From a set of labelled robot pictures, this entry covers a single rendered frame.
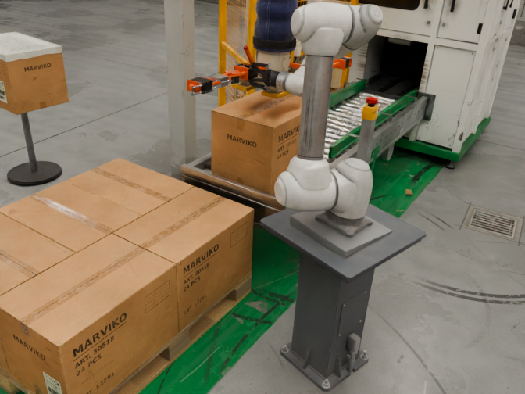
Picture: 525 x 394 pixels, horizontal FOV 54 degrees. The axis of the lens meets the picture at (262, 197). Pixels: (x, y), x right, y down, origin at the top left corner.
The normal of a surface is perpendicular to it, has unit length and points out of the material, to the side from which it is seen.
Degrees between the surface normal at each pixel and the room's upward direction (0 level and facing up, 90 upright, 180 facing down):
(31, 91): 90
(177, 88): 92
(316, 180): 77
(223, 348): 0
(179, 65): 90
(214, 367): 0
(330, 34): 85
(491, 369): 0
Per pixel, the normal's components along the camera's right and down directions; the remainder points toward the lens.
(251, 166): -0.55, 0.38
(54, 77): 0.78, 0.33
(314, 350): -0.75, 0.29
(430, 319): 0.05, -0.87
